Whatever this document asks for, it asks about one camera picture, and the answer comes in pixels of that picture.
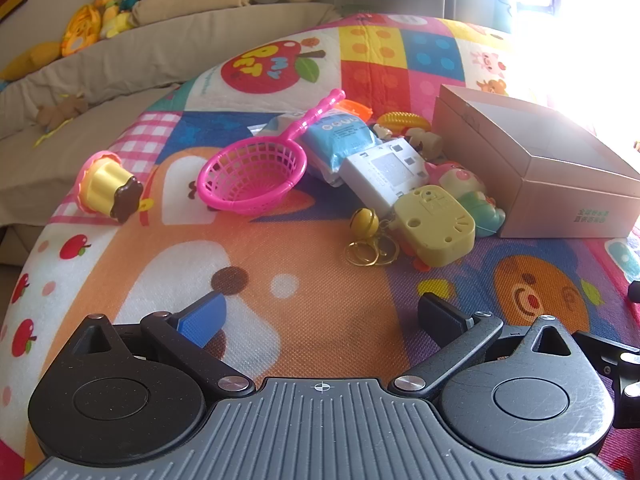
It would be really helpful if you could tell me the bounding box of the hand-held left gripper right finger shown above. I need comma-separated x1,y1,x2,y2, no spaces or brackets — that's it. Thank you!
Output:
389,292,581,402

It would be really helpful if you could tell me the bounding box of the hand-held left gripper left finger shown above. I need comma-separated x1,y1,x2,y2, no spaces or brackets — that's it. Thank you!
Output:
75,291,257,400

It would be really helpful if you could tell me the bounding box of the pink cardboard box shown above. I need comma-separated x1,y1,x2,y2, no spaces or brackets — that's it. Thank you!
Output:
432,110,640,239

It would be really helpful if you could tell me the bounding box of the pink pig toy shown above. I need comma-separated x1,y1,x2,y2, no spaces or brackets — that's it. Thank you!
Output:
425,160,507,238

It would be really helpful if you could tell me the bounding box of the white electronic device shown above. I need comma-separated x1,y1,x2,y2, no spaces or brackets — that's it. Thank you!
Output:
339,137,431,216

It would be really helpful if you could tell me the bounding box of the yellow toy cupcake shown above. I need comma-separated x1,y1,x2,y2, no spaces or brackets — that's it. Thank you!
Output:
75,150,145,224

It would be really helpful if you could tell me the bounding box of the pink toy strainer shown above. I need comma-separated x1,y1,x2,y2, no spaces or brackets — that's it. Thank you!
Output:
196,88,347,217

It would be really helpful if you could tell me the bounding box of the pink cardboard box lid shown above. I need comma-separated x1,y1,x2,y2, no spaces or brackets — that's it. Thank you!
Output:
431,84,640,183

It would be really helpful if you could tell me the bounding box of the yellow toy corn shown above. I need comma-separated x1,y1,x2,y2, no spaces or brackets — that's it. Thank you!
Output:
375,111,432,133

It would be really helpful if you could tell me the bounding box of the blue tissue packet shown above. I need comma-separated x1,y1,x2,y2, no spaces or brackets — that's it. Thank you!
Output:
300,110,378,188

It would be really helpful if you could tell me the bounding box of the orange plastic bowl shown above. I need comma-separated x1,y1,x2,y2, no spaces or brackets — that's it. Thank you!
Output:
336,99,375,122

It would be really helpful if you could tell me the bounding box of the yellow-green plastic toy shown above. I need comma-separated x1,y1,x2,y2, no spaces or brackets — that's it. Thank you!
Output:
392,185,477,268

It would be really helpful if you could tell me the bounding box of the gold bell keyring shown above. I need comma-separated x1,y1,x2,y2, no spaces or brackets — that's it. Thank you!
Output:
344,206,398,267

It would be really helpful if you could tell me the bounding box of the colourful cartoon play mat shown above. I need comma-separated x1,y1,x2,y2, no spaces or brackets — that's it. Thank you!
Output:
0,12,640,480

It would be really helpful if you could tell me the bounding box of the clear plastic wrapper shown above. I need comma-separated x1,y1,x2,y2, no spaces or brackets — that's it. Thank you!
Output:
248,111,306,137

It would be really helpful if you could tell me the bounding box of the brown teddy bear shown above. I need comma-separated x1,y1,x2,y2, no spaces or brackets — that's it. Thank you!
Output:
35,94,90,131

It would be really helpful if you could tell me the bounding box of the yellow pillow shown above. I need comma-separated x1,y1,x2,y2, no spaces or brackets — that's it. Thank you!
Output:
0,42,63,81

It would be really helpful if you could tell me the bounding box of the yellow plush toy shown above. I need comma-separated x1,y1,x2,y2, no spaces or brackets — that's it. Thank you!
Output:
91,0,133,40

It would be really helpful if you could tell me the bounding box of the teal patterned hanging cloth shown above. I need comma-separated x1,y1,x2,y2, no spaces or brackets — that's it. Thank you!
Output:
492,0,518,33

